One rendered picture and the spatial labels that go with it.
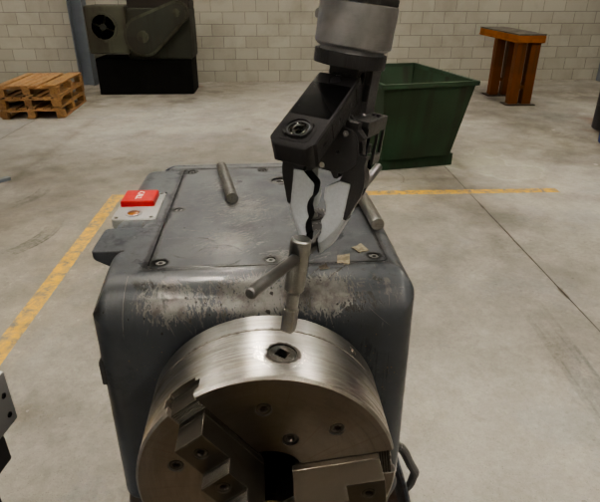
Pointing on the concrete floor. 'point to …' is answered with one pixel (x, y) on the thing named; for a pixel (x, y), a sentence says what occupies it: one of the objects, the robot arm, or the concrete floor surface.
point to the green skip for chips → (420, 115)
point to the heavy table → (513, 64)
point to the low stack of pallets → (40, 95)
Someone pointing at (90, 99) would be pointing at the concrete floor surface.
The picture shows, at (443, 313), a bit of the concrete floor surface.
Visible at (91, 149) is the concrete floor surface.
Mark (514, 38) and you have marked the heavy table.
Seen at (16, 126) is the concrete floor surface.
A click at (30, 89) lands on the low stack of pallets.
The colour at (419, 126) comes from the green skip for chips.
